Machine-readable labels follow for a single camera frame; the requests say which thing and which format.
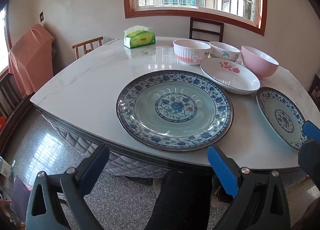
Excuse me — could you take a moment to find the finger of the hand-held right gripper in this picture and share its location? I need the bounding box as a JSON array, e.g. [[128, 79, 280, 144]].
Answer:
[[298, 139, 320, 178], [303, 120, 320, 143]]

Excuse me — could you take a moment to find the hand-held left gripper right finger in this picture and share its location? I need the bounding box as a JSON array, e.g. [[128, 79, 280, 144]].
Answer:
[[207, 144, 297, 230]]

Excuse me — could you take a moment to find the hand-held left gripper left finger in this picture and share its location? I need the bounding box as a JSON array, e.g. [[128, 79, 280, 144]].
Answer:
[[26, 144, 110, 230]]

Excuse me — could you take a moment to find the small blue floral plate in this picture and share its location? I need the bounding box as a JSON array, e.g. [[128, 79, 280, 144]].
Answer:
[[256, 87, 310, 150]]

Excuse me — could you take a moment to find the large blue floral plate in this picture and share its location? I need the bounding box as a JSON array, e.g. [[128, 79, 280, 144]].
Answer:
[[116, 70, 234, 154]]

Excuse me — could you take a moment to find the pink bowl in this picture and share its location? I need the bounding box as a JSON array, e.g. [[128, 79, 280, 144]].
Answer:
[[241, 46, 279, 79]]

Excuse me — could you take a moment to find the white plate with red roses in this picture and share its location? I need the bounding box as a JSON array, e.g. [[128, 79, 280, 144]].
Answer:
[[199, 58, 261, 95]]

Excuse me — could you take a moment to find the white bowl with rabbit print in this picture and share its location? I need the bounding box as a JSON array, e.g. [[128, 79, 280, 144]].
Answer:
[[173, 39, 211, 66]]

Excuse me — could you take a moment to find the grey quilted table cover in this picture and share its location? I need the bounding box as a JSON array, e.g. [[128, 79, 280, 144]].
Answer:
[[37, 108, 168, 178]]

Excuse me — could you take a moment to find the dark carved wooden chair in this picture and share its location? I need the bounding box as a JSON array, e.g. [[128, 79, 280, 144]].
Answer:
[[308, 74, 320, 107]]

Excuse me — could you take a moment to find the person's black trouser leg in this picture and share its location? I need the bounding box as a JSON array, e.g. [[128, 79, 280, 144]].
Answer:
[[145, 170, 218, 230]]

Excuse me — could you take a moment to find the purple cloth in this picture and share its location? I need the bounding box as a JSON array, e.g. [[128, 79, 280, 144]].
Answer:
[[11, 177, 32, 222]]

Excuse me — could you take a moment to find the dark carved wooden bench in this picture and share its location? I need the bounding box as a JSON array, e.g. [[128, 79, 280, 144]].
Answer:
[[0, 70, 35, 150]]

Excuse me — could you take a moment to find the white bowl with blue cartoon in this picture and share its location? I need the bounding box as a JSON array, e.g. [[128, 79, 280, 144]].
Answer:
[[209, 41, 241, 64]]

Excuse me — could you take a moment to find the light wooden chair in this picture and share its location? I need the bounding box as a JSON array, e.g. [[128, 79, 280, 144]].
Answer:
[[72, 36, 104, 60]]

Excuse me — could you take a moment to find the orange cloth cover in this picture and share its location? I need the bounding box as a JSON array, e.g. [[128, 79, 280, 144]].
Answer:
[[9, 23, 54, 97]]

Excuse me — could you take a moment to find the green tissue pack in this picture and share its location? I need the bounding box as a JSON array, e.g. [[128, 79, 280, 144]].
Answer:
[[123, 25, 156, 49]]

